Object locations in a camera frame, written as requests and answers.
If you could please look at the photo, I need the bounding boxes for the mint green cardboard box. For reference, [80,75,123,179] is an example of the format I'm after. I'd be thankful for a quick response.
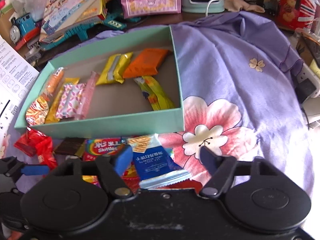
[14,25,185,139]

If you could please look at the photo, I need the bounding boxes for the beige cloth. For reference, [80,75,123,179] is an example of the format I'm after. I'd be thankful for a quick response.
[224,0,265,13]

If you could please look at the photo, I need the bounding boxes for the blue toy train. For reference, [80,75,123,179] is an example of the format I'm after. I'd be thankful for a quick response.
[9,12,42,52]

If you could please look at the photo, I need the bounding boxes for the black lettered box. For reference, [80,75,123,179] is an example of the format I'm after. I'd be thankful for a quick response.
[25,40,43,63]

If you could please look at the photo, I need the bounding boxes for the red patterned packet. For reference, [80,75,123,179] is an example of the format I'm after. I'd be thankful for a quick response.
[120,165,140,195]

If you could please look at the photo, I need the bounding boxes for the colourful toy box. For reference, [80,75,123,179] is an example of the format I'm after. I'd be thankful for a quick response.
[40,0,108,42]

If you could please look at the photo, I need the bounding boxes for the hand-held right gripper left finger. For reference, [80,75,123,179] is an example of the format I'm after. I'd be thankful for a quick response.
[59,145,134,199]

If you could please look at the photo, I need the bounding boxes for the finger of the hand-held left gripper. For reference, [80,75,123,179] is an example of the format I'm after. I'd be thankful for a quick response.
[4,156,49,178]

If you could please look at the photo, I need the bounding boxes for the red biscuit box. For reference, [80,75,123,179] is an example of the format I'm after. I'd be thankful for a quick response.
[276,0,320,30]

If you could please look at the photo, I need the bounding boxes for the white printed instruction sheet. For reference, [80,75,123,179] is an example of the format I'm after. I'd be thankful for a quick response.
[0,35,40,130]

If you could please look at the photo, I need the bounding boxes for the dark brown gold-edged packet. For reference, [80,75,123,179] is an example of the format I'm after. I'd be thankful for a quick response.
[53,137,86,157]

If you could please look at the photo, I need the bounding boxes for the red rainbow candy packet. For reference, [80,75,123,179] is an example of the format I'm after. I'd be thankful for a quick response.
[82,137,130,162]

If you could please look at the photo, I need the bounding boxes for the long thin yellow packet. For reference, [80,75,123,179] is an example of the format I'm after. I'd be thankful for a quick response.
[134,76,175,111]

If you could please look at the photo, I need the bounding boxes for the white power strip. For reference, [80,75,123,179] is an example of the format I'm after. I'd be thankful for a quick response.
[296,62,320,104]

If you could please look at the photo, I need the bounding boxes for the long clear pink packet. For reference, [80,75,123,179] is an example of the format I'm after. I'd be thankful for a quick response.
[75,71,100,120]

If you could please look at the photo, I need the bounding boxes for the shiny red packet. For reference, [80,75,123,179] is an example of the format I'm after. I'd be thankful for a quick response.
[14,127,58,172]

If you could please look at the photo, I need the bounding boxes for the blue white cracker packet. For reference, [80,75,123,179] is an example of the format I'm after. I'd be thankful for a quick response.
[127,134,189,189]

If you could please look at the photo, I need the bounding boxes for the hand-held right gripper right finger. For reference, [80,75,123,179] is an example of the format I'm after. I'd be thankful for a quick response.
[199,145,272,199]

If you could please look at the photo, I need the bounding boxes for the teal toy track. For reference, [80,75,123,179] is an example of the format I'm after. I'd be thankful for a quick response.
[40,12,142,50]

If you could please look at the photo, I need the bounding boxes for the pink patterned packet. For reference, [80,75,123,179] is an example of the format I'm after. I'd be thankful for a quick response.
[55,84,87,119]

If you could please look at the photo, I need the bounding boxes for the red orange stick snack packet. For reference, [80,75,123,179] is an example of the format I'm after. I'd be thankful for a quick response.
[26,96,50,126]

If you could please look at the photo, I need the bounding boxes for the purple floral cloth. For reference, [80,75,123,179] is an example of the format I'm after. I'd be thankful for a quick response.
[0,11,315,198]

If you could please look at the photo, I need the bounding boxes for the white cable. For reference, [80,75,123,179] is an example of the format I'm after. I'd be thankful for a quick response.
[205,0,250,17]

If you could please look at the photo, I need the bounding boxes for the yellow green-label packet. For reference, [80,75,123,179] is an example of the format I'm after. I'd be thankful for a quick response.
[45,77,80,123]

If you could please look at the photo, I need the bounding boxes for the clear rice cracker packet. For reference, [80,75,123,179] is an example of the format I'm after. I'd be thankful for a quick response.
[41,67,65,100]

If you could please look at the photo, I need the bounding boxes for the yellow striped packet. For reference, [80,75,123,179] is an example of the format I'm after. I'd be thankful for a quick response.
[96,52,134,85]

